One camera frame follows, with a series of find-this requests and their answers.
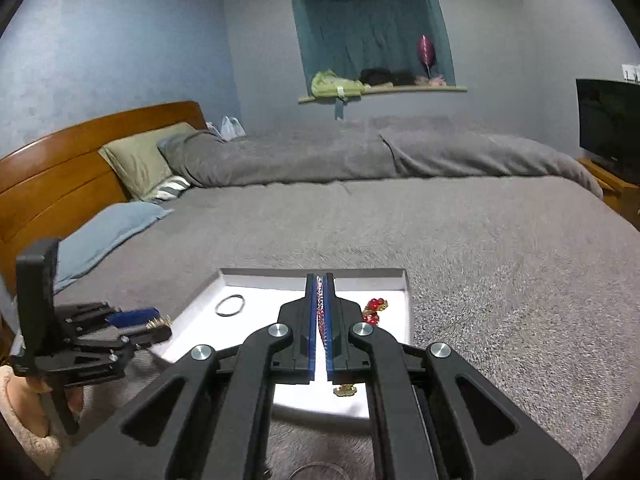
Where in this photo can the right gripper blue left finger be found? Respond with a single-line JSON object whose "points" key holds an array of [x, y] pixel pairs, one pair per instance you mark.
{"points": [[207, 416]]}

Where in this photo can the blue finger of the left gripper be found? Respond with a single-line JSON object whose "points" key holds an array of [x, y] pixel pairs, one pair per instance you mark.
{"points": [[132, 318], [146, 337]]}

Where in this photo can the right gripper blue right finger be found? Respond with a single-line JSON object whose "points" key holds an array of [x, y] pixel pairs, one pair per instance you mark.
{"points": [[433, 415]]}

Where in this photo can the thin grey bangle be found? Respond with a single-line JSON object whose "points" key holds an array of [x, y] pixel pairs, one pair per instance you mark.
{"points": [[230, 306]]}

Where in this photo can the person's left hand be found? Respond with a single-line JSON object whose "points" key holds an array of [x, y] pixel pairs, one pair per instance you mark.
{"points": [[22, 408]]}

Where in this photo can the grey shallow cardboard tray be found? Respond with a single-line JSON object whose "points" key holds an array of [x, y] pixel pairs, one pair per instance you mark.
{"points": [[265, 291]]}

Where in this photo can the light blue pillow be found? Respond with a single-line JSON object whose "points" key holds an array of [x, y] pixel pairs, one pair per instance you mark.
{"points": [[85, 248]]}

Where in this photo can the striped pillow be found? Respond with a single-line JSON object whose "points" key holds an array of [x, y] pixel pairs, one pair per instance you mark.
{"points": [[167, 190]]}

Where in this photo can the olive green pillow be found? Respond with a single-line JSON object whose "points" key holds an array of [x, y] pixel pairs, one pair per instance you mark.
{"points": [[138, 162]]}

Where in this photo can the wooden headboard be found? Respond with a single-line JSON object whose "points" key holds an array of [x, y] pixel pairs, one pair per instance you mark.
{"points": [[54, 185]]}

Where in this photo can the grey bed blanket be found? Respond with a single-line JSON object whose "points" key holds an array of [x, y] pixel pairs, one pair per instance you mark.
{"points": [[534, 281]]}

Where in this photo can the white plastic bag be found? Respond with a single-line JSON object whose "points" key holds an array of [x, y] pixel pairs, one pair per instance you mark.
{"points": [[229, 129]]}

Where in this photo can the grey duvet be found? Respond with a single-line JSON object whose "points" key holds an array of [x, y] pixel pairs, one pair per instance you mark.
{"points": [[379, 148]]}

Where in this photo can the wooden tv stand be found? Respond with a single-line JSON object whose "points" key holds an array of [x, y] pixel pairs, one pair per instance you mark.
{"points": [[623, 197]]}

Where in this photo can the green cloth on sill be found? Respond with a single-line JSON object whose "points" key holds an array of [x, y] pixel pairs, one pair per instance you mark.
{"points": [[326, 84]]}

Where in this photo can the wooden window sill shelf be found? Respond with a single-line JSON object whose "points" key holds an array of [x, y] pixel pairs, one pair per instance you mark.
{"points": [[380, 91]]}

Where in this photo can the black clothes on sill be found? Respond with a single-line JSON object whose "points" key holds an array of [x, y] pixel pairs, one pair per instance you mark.
{"points": [[379, 76]]}

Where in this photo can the black television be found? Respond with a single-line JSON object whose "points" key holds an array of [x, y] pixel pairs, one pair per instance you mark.
{"points": [[609, 124]]}

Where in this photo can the teal curtain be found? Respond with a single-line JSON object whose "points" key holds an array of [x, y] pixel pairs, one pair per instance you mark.
{"points": [[347, 36]]}

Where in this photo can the pink wine glass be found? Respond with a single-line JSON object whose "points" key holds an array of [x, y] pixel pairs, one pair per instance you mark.
{"points": [[426, 54]]}

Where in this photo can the white wall sockets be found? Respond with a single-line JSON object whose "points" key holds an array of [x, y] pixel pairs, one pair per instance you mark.
{"points": [[631, 73]]}

